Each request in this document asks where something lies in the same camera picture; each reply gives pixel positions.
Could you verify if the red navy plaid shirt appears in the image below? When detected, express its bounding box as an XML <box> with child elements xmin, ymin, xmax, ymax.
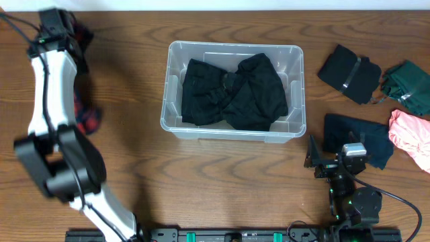
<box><xmin>73</xmin><ymin>22</ymin><xmax>102</xmax><ymax>135</ymax></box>

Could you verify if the black garment with tape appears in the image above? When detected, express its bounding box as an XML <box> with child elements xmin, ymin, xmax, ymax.
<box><xmin>317</xmin><ymin>44</ymin><xmax>382</xmax><ymax>105</ymax></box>

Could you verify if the dark green garment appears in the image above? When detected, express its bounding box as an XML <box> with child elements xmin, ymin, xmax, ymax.
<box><xmin>381</xmin><ymin>60</ymin><xmax>429</xmax><ymax>116</ymax></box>

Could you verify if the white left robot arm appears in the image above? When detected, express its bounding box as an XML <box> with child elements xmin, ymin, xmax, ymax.
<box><xmin>13</xmin><ymin>8</ymin><xmax>149</xmax><ymax>241</ymax></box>

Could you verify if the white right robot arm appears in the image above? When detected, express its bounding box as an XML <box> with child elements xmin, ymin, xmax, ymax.
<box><xmin>304</xmin><ymin>136</ymin><xmax>382</xmax><ymax>241</ymax></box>

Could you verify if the navy folded garment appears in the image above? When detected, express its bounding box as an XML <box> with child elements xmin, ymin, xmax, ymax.
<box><xmin>322</xmin><ymin>114</ymin><xmax>394</xmax><ymax>170</ymax></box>

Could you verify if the pink folded garment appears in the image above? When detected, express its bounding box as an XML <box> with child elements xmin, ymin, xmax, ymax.
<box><xmin>388</xmin><ymin>110</ymin><xmax>429</xmax><ymax>173</ymax></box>

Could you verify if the black garment in bin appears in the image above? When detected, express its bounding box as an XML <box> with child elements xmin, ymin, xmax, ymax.
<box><xmin>181</xmin><ymin>53</ymin><xmax>288</xmax><ymax>132</ymax></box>

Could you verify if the clear plastic storage bin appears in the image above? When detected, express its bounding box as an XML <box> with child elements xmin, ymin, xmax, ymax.
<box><xmin>160</xmin><ymin>40</ymin><xmax>306</xmax><ymax>143</ymax></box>

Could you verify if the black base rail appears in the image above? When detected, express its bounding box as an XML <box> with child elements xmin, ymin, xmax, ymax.
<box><xmin>65</xmin><ymin>228</ymin><xmax>403</xmax><ymax>242</ymax></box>

